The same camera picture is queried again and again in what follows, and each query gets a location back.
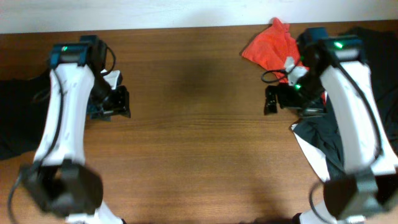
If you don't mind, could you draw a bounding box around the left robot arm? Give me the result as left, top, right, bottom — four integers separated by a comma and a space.
17, 35, 131, 223

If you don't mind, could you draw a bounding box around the black garment pile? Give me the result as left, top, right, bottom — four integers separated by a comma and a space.
292, 27, 397, 179

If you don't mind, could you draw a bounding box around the white garment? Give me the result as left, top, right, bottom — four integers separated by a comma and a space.
294, 133, 330, 182

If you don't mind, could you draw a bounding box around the orange red garment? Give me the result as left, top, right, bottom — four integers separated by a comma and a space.
241, 18, 304, 84

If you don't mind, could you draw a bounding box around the black shorts white lining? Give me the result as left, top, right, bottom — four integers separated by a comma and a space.
1, 70, 50, 160

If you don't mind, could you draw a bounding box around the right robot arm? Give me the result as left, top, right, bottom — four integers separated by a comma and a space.
264, 27, 397, 223

